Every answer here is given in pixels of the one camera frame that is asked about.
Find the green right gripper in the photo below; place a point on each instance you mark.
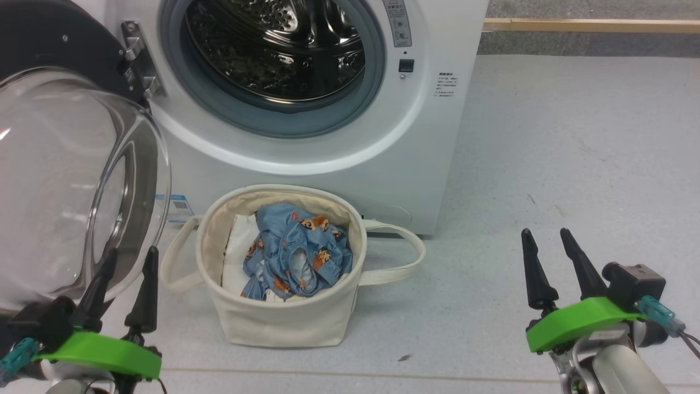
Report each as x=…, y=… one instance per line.
x=579, y=320

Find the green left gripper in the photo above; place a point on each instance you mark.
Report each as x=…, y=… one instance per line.
x=104, y=353

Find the washing machine door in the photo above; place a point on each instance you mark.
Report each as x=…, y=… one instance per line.
x=54, y=180

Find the blue patterned garment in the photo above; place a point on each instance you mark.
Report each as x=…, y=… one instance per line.
x=290, y=241

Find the white front-load washing machine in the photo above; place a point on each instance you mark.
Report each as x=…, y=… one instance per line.
x=383, y=153

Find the metal door hinge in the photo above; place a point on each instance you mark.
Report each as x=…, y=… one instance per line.
x=136, y=60

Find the grey rubber door gasket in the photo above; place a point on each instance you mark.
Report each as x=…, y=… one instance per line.
x=355, y=93

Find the stainless steel washing machine drum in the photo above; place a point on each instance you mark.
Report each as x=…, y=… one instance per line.
x=273, y=49

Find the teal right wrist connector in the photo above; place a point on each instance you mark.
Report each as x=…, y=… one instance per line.
x=659, y=314

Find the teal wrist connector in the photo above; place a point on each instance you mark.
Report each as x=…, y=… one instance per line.
x=19, y=355
x=659, y=314

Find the blue energy label sticker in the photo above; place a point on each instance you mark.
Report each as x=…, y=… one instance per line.
x=178, y=207

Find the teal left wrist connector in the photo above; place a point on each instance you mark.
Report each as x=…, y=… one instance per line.
x=19, y=355

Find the cream fabric laundry basket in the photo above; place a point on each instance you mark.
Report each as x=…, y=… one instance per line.
x=284, y=323

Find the small text sticker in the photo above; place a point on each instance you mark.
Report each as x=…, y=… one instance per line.
x=445, y=86

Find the grey warning label sticker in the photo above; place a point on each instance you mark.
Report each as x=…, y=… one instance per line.
x=398, y=22

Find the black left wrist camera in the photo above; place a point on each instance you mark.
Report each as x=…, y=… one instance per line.
x=49, y=320

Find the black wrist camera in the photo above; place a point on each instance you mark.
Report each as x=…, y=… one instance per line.
x=49, y=320
x=637, y=282

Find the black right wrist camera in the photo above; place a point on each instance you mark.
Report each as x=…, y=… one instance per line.
x=637, y=282

